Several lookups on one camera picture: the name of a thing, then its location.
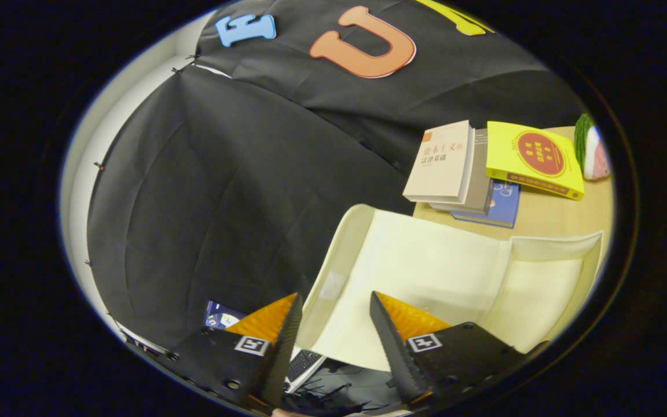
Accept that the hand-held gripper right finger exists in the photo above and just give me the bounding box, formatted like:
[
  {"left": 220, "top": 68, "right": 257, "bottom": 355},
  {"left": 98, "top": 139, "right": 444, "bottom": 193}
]
[{"left": 369, "top": 291, "right": 548, "bottom": 406}]

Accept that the blue book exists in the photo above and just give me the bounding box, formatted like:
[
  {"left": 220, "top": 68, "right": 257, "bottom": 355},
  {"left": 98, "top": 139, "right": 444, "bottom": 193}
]
[{"left": 450, "top": 178, "right": 521, "bottom": 229}]

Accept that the beige book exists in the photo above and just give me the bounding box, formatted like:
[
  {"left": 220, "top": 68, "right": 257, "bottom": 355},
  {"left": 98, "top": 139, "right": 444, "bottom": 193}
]
[{"left": 402, "top": 120, "right": 476, "bottom": 204}]

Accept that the watermelon slice plush toy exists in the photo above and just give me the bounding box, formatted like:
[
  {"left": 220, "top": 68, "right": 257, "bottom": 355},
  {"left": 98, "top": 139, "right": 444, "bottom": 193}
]
[{"left": 574, "top": 113, "right": 611, "bottom": 181}]

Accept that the open laptop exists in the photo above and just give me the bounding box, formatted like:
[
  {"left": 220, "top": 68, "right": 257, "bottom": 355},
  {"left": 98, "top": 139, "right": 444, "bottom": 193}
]
[{"left": 203, "top": 299, "right": 329, "bottom": 396}]

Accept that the yellow book with red circle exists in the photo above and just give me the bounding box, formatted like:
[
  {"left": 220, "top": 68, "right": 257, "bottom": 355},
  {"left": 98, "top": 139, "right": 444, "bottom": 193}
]
[{"left": 486, "top": 121, "right": 586, "bottom": 202}]

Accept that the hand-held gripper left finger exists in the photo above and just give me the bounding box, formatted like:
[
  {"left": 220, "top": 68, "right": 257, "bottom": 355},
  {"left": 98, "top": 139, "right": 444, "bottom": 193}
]
[{"left": 163, "top": 292, "right": 304, "bottom": 409}]

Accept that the cream fabric storage box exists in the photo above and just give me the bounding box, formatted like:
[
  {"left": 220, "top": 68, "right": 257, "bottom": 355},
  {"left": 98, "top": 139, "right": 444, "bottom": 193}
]
[{"left": 296, "top": 204, "right": 604, "bottom": 372}]

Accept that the grey book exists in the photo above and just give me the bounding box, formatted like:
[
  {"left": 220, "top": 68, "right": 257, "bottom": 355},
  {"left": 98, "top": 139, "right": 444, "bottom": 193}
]
[{"left": 429, "top": 129, "right": 494, "bottom": 215}]

